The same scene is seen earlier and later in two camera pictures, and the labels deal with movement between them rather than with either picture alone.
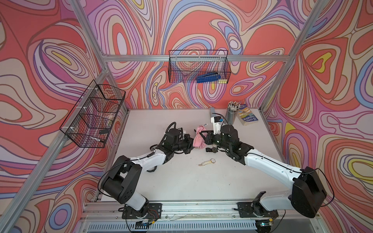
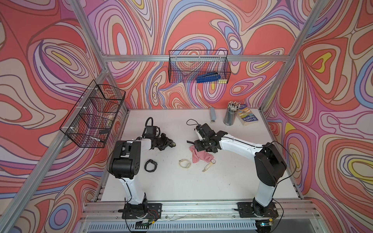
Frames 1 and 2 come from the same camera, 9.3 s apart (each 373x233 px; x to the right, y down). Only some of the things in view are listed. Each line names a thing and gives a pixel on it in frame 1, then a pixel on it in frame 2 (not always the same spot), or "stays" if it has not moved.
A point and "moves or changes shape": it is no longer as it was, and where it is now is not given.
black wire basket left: [92, 115] stays
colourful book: [245, 116] stays
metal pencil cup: [231, 112] stays
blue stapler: [208, 77] stays
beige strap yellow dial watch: [212, 160] moves or changes shape
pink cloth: [199, 140] moves or changes shape
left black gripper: [189, 141] → [165, 142]
